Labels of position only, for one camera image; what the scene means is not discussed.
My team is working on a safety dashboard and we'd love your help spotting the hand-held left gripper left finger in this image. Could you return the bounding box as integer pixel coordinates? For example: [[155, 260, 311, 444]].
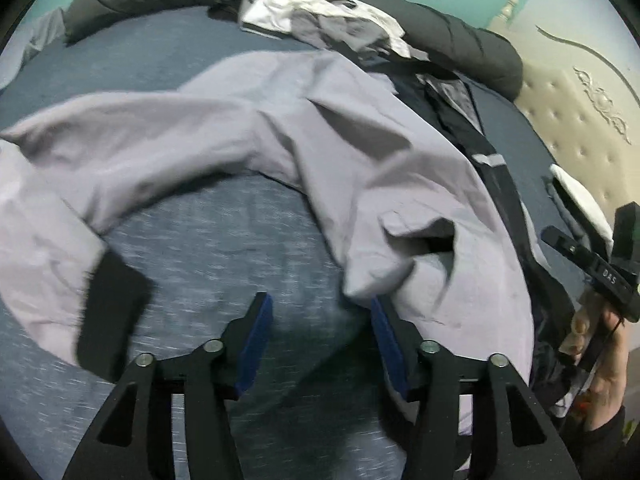
[[62, 291, 275, 480]]

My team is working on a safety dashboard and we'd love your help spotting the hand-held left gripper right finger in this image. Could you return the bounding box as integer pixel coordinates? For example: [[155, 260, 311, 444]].
[[371, 295, 581, 480]]

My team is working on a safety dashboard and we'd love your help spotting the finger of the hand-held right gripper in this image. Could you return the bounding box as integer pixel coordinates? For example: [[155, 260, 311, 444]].
[[541, 225, 602, 274]]

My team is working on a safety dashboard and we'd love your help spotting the light grey jacket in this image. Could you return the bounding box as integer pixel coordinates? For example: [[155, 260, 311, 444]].
[[0, 52, 578, 473]]

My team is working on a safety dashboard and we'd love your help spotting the person's right forearm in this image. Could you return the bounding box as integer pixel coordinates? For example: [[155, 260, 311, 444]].
[[560, 404, 640, 480]]

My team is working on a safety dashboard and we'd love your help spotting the person's right hand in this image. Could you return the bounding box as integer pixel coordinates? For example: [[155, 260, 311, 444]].
[[559, 291, 629, 432]]

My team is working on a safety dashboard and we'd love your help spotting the cream headboard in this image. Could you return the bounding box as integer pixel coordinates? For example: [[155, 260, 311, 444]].
[[487, 0, 640, 243]]

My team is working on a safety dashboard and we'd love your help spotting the white garment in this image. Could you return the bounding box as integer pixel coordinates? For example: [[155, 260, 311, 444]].
[[239, 0, 414, 59]]

